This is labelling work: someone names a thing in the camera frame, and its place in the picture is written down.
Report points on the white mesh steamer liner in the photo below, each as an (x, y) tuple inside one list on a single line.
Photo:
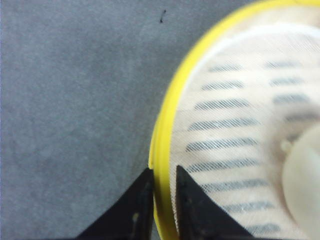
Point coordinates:
[(256, 87)]

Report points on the white bun in left basket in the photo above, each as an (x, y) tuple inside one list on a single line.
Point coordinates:
[(301, 181)]

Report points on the bamboo steamer basket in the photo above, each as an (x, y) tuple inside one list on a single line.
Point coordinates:
[(160, 148)]

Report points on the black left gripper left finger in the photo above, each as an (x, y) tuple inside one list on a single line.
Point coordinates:
[(131, 216)]

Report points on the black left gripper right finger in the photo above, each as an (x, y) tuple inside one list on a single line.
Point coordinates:
[(198, 217)]

